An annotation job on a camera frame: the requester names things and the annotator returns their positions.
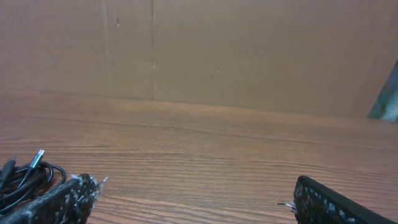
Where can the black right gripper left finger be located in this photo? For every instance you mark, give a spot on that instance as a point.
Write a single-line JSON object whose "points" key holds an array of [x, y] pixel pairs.
{"points": [[69, 203]]}

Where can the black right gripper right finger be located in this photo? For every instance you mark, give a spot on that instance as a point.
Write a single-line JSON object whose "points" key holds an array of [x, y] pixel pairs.
{"points": [[314, 203]]}

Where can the teal object at wall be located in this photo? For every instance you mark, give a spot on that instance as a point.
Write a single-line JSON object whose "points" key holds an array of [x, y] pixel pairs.
{"points": [[385, 107]]}

